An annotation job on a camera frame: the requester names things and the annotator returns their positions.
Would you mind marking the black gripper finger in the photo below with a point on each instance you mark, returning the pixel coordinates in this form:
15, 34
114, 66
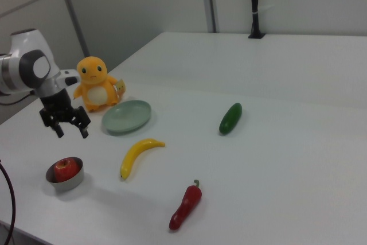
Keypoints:
57, 127
83, 120

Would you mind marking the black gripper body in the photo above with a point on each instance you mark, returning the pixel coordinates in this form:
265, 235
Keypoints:
57, 104

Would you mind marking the red apple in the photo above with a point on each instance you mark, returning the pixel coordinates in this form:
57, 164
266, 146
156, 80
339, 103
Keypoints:
66, 170

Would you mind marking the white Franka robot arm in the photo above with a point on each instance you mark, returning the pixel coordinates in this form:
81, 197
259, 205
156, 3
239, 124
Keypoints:
28, 67

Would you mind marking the grey bowl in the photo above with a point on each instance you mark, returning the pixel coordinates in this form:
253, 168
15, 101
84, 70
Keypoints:
71, 183

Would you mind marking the orange plush toy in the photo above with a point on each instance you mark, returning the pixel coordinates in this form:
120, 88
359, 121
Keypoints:
94, 90

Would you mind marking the pale green plate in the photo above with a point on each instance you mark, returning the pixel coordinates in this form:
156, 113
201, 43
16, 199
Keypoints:
126, 117

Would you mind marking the yellow plush tag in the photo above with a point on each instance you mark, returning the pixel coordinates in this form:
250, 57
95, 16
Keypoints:
121, 86

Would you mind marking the yellow banana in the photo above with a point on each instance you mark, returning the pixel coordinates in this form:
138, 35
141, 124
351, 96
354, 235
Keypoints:
134, 151

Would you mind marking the red chili pepper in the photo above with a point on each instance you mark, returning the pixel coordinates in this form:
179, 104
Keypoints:
187, 205

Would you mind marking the green cucumber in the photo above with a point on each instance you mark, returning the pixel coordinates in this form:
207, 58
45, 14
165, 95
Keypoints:
230, 118

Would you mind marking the white zip tie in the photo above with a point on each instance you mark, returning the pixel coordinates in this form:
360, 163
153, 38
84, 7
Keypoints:
265, 9

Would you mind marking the grey partition post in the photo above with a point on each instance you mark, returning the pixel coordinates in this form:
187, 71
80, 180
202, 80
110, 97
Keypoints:
209, 1
71, 12

